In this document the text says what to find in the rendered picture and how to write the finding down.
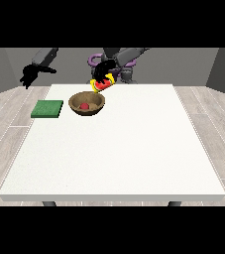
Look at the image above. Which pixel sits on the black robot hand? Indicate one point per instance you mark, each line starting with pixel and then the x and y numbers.
pixel 103 70
pixel 31 74

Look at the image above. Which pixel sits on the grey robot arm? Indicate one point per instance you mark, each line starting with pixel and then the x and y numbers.
pixel 44 57
pixel 128 55

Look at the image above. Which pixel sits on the brown wooden bowl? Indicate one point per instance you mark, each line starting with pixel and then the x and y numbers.
pixel 86 103

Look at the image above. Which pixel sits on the green square pad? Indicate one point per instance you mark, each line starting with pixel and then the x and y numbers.
pixel 47 108

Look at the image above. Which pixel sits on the small red ball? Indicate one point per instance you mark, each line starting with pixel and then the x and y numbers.
pixel 84 106

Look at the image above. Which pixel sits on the grey robot trunk purple rings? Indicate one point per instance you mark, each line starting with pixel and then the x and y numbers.
pixel 127 73

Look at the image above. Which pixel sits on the dark table leg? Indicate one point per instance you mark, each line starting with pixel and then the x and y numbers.
pixel 174 203
pixel 49 203

